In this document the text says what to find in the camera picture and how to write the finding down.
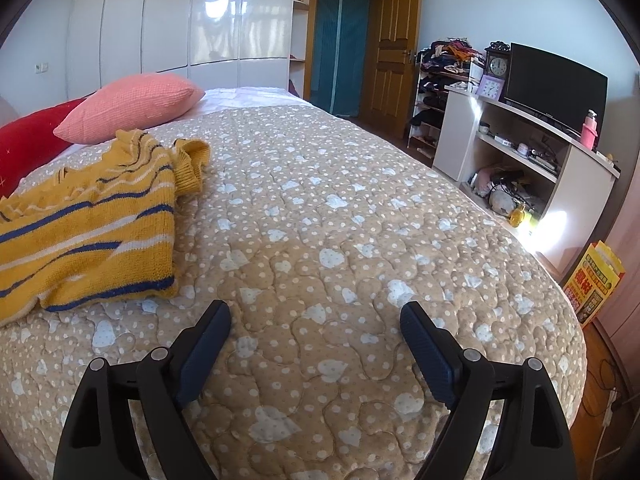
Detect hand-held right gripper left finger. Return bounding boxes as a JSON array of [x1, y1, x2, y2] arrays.
[[52, 300, 232, 480]]

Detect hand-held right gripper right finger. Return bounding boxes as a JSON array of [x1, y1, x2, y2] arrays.
[[400, 301, 578, 480]]

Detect yellow striped knit sweater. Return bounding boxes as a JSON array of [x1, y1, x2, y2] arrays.
[[0, 129, 212, 328]]

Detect bed with beige quilt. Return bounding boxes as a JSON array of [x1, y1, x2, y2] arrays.
[[0, 106, 587, 480]]

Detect yellow printed cardboard box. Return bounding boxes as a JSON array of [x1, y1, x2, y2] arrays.
[[562, 240, 627, 330]]

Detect white power strip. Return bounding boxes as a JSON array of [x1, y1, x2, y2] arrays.
[[602, 387, 626, 428]]

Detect white TV cabinet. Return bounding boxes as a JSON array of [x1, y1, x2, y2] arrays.
[[431, 82, 621, 281]]

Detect pink ribbed pillow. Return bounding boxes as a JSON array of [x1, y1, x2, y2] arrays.
[[53, 73, 206, 145]]

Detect cluttered shoe rack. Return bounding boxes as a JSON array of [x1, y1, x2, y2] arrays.
[[406, 37, 486, 163]]

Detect small purple clock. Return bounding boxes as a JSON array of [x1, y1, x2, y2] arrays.
[[477, 74, 506, 102]]

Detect pink water bottle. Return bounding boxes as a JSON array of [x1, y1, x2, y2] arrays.
[[580, 109, 599, 151]]

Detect red floral pillow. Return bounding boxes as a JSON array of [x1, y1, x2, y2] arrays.
[[0, 97, 88, 200]]

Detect ornate dark mantel clock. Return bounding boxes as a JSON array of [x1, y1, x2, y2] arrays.
[[484, 40, 511, 81]]

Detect black flat-screen television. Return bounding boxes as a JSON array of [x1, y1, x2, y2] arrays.
[[501, 42, 609, 136]]

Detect wooden door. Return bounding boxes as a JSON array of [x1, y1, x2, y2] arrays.
[[360, 0, 423, 141]]

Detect teal door curtain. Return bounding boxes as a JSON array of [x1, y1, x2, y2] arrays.
[[308, 0, 373, 118]]

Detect glossy white wardrobe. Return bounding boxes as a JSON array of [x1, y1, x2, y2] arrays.
[[65, 0, 313, 96]]

